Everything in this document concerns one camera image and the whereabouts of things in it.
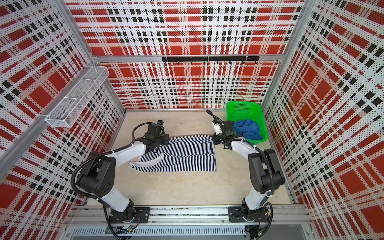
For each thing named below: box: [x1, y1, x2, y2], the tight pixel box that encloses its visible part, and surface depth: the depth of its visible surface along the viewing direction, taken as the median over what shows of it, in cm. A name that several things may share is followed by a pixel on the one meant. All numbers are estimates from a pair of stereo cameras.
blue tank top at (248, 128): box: [233, 119, 263, 140], surface depth 104 cm
